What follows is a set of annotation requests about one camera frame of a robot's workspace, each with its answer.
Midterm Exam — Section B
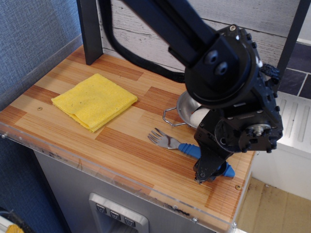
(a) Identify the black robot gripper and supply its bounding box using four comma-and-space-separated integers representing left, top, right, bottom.
193, 106, 283, 183

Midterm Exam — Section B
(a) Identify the blue handled metal fork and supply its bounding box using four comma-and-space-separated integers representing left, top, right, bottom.
148, 128, 235, 178

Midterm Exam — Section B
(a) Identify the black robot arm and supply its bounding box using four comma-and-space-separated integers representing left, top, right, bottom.
126, 0, 283, 183

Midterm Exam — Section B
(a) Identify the white grooved appliance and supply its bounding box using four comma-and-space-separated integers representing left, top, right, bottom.
252, 92, 311, 200

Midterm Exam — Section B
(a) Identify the white egg-shaped object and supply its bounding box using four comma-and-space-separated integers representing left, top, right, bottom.
190, 107, 209, 128

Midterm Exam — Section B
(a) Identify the clear acrylic edge guard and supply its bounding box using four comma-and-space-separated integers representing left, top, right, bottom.
0, 122, 254, 233

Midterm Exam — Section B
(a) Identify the yellow folded cloth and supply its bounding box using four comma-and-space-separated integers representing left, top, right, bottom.
52, 74, 138, 133

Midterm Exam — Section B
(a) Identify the silver toy dispenser panel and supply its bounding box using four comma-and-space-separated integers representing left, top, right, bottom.
88, 193, 149, 233

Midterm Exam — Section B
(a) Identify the yellow object at corner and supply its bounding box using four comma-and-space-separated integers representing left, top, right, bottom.
0, 210, 34, 233

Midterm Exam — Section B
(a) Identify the silver metal bowl with handles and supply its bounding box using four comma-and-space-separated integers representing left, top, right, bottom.
163, 91, 201, 129

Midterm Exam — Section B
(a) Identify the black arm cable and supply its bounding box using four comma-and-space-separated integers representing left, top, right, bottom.
98, 0, 187, 84

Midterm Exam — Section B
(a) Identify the dark grey right post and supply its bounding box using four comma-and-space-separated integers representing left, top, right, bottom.
277, 0, 311, 76

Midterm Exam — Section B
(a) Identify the dark grey post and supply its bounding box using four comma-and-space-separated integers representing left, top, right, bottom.
76, 0, 103, 65
277, 0, 311, 76

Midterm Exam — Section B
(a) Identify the dark grey left post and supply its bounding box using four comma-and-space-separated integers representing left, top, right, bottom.
76, 0, 103, 65

